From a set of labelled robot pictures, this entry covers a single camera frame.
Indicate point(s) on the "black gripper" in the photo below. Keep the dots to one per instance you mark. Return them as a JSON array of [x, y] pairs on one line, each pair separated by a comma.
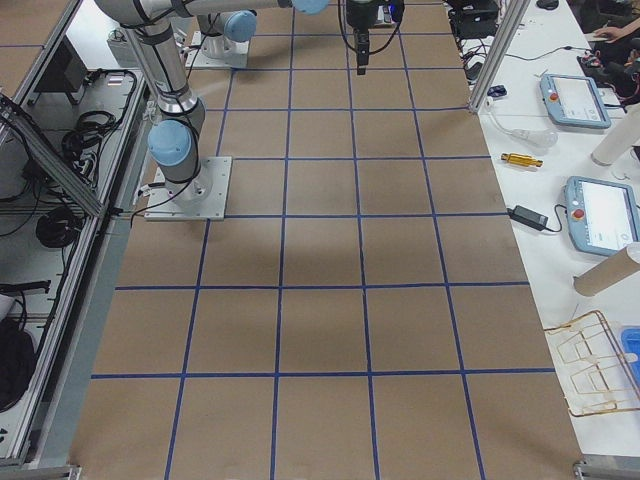
[[359, 15]]

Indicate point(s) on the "small blue device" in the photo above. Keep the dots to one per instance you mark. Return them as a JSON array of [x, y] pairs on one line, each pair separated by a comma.
[[497, 91]]

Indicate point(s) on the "white light bulb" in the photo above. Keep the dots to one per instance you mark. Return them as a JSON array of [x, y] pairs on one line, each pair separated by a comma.
[[543, 139]]

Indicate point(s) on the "far teach pendant tablet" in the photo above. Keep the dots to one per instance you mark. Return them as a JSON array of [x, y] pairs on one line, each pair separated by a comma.
[[573, 101]]

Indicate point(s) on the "teach pendant tablet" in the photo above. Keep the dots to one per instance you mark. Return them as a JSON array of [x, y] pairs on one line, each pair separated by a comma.
[[602, 217], [573, 101]]

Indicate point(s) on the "black power adapter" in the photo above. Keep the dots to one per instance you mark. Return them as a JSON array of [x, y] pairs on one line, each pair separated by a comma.
[[528, 217]]

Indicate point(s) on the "white cardboard tube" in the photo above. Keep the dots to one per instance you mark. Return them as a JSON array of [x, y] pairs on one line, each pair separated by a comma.
[[620, 139]]

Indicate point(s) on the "near teach pendant tablet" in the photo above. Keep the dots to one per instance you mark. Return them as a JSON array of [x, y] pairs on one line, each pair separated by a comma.
[[602, 217]]

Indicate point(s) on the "brown cardboard tube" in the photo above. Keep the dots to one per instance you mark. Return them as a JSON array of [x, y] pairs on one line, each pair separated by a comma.
[[609, 272]]

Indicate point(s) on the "blue plastic tray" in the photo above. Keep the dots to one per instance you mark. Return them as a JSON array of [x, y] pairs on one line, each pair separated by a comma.
[[630, 341]]

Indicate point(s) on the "aluminium frame post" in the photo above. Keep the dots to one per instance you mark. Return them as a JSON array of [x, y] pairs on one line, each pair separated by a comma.
[[505, 33]]

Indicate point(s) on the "gold wire rack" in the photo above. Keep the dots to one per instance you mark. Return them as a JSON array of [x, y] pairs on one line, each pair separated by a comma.
[[594, 367]]

